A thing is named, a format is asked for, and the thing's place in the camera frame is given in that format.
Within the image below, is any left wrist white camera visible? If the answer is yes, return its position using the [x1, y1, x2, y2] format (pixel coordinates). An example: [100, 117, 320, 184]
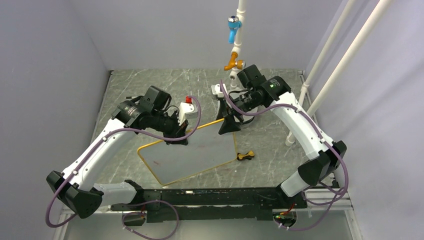
[178, 95, 198, 126]

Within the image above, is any yellow-framed whiteboard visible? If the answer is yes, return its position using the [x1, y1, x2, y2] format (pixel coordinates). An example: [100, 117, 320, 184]
[137, 119, 238, 186]

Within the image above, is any wrist white camera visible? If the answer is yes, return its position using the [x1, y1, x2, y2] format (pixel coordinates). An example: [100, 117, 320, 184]
[211, 84, 225, 101]
[178, 95, 198, 126]

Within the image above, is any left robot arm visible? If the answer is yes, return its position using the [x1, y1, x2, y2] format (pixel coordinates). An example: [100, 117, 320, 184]
[46, 85, 201, 219]

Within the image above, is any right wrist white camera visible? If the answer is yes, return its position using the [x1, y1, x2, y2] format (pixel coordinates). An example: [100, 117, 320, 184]
[211, 84, 225, 101]

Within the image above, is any yellow black eraser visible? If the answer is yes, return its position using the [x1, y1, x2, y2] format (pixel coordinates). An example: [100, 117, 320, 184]
[236, 150, 255, 161]

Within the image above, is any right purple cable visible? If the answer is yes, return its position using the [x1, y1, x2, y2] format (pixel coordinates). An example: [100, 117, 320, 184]
[219, 79, 350, 232]

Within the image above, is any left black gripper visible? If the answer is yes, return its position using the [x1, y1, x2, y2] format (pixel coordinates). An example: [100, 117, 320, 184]
[150, 109, 189, 146]

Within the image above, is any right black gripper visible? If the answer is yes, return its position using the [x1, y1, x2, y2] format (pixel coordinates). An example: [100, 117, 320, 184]
[216, 89, 263, 134]

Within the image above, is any white PVC pipe frame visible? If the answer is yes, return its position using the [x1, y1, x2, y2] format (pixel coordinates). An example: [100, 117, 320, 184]
[229, 0, 393, 148]

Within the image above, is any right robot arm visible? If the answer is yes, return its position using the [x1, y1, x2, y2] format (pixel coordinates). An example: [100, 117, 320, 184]
[211, 64, 347, 208]

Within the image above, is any blue valve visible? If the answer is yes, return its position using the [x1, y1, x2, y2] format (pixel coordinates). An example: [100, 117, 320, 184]
[227, 15, 242, 44]

